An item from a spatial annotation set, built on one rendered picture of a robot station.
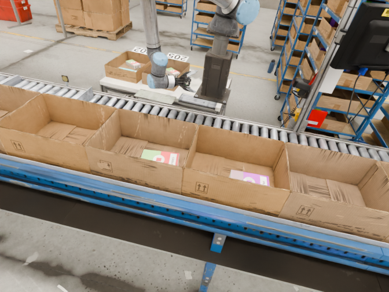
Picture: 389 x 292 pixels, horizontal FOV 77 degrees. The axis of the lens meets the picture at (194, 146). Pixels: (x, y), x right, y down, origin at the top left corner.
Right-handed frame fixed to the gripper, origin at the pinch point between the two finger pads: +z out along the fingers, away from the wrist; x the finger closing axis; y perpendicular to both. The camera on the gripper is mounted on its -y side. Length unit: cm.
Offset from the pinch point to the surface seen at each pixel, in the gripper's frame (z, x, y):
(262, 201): -27, -31, 101
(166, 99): -17.1, -15.3, -14.0
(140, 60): -16, 9, -78
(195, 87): 13.5, -7.7, -24.8
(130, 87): -37, -10, -41
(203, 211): -47, -37, 91
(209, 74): 11.4, 5.0, -1.3
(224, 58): 16.5, 16.9, 7.5
